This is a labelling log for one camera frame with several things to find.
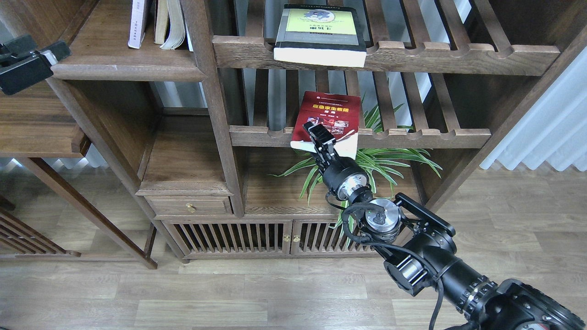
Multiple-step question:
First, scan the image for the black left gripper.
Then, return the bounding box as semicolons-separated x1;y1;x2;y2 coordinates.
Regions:
0;35;71;95

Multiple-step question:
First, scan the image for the dark wooden bookshelf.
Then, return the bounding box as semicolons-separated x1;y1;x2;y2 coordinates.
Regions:
1;0;586;262

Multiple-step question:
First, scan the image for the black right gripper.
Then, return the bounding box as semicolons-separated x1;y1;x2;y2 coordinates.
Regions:
303;121;368;201

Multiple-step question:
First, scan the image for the dark wooden side table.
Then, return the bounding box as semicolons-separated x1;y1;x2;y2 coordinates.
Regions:
1;82;157;269

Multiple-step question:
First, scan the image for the yellow and black book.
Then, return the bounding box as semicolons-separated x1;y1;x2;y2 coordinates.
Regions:
273;4;367;68

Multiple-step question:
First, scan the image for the open-paged upright book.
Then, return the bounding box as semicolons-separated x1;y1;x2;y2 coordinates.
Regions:
160;0;186;50

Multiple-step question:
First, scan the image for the red cover book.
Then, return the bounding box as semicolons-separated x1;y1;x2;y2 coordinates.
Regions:
291;91;361;159

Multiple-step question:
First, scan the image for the white pleated curtain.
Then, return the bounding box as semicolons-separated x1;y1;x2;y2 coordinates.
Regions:
480;50;587;171

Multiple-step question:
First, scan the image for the green spider plant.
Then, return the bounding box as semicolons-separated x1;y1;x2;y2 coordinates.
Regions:
271;106;442;228

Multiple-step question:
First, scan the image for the white lavender book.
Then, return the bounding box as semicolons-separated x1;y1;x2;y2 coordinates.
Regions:
127;0;152;50

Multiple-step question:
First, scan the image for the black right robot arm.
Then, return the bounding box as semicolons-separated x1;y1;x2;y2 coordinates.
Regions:
304;122;586;330

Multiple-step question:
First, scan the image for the beige upright book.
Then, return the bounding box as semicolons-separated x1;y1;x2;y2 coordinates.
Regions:
154;0;169;44

